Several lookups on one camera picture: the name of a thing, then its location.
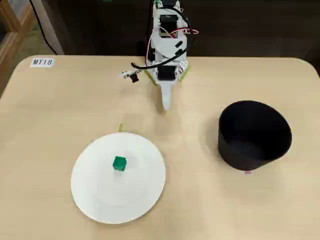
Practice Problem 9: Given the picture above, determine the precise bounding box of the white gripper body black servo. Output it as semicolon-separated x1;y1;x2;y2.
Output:
154;63;182;84

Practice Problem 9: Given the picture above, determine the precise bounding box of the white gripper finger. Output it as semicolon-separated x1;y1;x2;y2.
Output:
157;81;176;112

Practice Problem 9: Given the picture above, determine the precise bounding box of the green cube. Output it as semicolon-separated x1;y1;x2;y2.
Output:
112;155;128;173

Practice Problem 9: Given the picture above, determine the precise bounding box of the black round bin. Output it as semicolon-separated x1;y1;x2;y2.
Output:
217;100;293;172

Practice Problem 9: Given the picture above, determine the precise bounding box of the white round plate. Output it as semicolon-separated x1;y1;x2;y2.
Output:
70;132;167;225

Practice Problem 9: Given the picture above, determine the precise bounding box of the white MT18 label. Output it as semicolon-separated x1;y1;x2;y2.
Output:
30;57;55;68

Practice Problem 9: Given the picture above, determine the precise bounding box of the white pole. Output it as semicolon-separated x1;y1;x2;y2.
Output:
31;0;65;56

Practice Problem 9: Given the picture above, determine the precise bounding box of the wooden shelf unit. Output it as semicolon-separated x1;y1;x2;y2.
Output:
0;0;35;97

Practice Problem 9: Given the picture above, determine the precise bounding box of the black camera cable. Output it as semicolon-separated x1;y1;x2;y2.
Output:
130;48;188;70

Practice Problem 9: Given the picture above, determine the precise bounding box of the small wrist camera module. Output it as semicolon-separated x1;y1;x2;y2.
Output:
121;69;141;85

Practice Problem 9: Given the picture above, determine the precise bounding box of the pink thin arm wire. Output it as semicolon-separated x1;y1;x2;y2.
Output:
146;33;154;62

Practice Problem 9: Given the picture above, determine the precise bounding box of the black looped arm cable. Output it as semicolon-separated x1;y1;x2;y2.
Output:
174;8;199;51

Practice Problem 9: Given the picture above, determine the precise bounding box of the black hanging cable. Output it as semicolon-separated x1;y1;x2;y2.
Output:
29;0;58;55

